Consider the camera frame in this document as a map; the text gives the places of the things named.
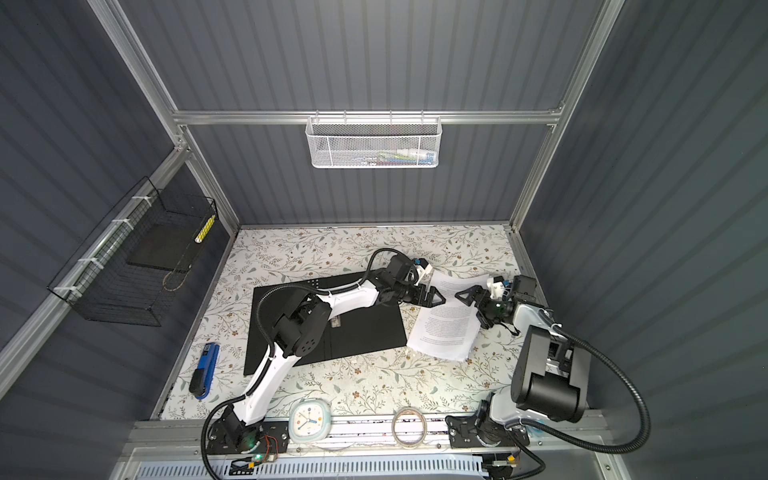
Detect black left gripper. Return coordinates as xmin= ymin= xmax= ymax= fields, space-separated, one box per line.
xmin=392 ymin=282 xmax=445 ymax=308

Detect white printed paper files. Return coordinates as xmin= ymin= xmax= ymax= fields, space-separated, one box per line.
xmin=406 ymin=271 xmax=489 ymax=361

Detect blue folder with black inside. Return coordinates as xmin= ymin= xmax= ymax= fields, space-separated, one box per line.
xmin=243 ymin=271 xmax=407 ymax=376

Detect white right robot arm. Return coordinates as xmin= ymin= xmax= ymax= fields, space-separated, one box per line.
xmin=455 ymin=275 xmax=591 ymax=446

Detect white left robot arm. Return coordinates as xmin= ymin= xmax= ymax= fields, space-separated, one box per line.
xmin=222 ymin=248 xmax=446 ymax=428

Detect white square clock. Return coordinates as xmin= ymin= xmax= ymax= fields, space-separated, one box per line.
xmin=288 ymin=399 xmax=332 ymax=443

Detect yellow marker pen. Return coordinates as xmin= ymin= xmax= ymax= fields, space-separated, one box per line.
xmin=194 ymin=214 xmax=216 ymax=244

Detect blue and black stapler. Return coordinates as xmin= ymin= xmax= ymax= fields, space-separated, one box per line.
xmin=188 ymin=342 xmax=220 ymax=400

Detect black foam pad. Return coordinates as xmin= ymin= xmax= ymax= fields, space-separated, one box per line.
xmin=127 ymin=224 xmax=202 ymax=273

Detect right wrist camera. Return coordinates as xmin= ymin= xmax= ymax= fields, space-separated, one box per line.
xmin=487 ymin=276 xmax=510 ymax=301

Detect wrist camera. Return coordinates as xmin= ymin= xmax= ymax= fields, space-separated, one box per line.
xmin=487 ymin=276 xmax=510 ymax=301
xmin=413 ymin=258 xmax=433 ymax=284

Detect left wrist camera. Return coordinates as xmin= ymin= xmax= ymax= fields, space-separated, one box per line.
xmin=413 ymin=258 xmax=433 ymax=284

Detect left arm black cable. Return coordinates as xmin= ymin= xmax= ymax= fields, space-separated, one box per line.
xmin=199 ymin=247 xmax=415 ymax=480

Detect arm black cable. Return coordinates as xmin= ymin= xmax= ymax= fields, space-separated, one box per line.
xmin=199 ymin=247 xmax=415 ymax=480
xmin=515 ymin=323 xmax=652 ymax=454

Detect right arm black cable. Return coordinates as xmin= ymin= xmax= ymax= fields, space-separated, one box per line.
xmin=515 ymin=323 xmax=652 ymax=454

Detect clear tape ring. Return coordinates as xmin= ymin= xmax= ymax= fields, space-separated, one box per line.
xmin=391 ymin=407 xmax=429 ymax=448

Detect white wire mesh basket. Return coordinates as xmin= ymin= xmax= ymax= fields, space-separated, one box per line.
xmin=305 ymin=118 xmax=443 ymax=169

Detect black wire basket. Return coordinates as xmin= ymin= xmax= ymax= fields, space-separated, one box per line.
xmin=48 ymin=177 xmax=218 ymax=327

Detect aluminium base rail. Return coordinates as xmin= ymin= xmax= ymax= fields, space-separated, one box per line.
xmin=122 ymin=409 xmax=613 ymax=457

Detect white ventilated cable duct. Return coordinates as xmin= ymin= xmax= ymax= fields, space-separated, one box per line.
xmin=134 ymin=454 xmax=487 ymax=480

